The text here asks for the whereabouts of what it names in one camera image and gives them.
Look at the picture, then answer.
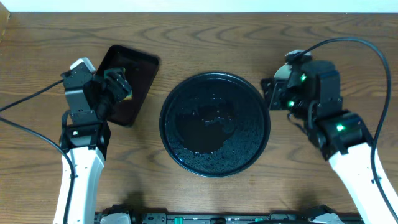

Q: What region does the light green plate with stain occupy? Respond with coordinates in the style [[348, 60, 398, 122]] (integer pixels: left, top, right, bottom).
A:
[[274, 63, 292, 80]]

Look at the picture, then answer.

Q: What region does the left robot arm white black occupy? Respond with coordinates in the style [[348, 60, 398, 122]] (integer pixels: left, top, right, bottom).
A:
[[53, 67, 132, 223]]

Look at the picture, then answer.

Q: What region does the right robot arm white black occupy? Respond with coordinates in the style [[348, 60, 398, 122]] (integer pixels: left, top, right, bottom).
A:
[[261, 60, 397, 223]]

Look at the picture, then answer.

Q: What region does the rectangular black tray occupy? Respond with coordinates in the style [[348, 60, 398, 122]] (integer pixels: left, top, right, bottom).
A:
[[96, 45, 160, 126]]

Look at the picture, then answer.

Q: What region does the round black tray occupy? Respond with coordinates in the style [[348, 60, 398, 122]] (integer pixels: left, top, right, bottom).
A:
[[159, 72, 271, 177]]

